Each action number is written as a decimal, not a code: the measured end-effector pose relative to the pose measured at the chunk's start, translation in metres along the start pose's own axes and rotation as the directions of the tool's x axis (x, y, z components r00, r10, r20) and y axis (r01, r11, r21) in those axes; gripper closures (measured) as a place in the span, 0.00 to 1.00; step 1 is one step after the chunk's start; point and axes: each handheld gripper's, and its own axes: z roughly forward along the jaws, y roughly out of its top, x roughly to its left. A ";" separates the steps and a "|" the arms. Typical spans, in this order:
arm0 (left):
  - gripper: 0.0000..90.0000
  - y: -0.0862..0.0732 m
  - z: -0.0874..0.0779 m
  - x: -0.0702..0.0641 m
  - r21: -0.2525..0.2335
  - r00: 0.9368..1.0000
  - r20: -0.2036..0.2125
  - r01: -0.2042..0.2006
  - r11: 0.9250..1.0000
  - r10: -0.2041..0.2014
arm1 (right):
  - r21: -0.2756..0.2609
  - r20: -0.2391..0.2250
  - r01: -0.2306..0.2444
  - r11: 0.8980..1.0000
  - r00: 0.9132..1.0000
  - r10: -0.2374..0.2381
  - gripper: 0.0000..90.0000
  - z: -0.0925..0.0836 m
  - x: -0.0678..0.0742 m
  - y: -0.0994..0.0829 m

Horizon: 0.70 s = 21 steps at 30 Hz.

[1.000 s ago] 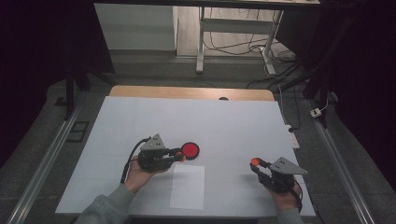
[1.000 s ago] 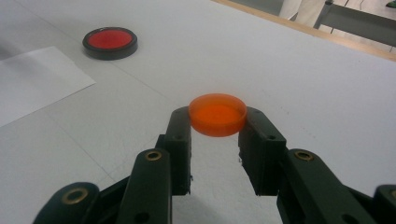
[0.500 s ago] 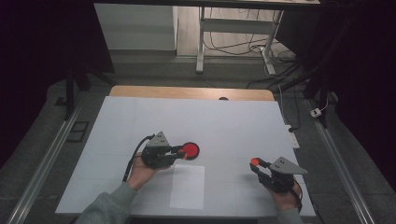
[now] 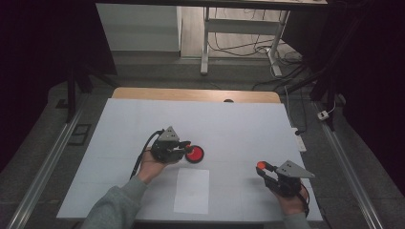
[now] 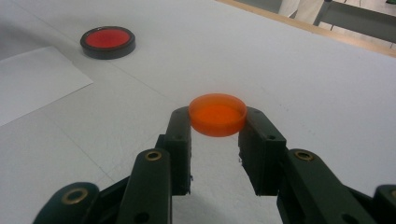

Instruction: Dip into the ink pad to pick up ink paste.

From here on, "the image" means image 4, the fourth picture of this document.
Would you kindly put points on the white desk frame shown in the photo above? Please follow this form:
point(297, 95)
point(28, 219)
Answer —
point(238, 27)

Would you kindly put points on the white cabinet panel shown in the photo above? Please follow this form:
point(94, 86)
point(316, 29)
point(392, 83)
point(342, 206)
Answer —
point(140, 28)

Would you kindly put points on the aluminium floor rail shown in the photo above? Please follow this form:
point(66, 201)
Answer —
point(47, 165)
point(347, 165)

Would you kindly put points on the black metal stand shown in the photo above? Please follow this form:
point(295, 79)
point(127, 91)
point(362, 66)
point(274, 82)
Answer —
point(329, 79)
point(71, 95)

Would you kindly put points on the black floor plate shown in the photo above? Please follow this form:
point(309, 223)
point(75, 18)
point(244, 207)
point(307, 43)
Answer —
point(79, 134)

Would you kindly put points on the black table grommet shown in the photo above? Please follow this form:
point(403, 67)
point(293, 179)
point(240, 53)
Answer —
point(228, 100)

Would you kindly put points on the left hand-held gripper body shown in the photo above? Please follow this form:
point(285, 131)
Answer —
point(165, 152)

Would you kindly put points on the person's left hand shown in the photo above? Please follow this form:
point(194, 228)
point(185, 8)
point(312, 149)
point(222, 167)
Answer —
point(151, 168)

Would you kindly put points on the white power strip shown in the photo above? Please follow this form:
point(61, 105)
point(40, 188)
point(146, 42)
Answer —
point(300, 141)

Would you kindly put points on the large white table board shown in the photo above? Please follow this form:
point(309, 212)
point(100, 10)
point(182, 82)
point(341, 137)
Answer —
point(229, 127)

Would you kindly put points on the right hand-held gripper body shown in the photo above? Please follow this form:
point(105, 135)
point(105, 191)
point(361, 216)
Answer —
point(288, 186)

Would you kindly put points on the person's right hand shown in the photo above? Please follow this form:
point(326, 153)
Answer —
point(294, 205)

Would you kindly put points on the white paper sheet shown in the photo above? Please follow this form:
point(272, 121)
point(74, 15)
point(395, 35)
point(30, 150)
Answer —
point(191, 191)

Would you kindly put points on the round red ink pad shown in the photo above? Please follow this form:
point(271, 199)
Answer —
point(196, 155)

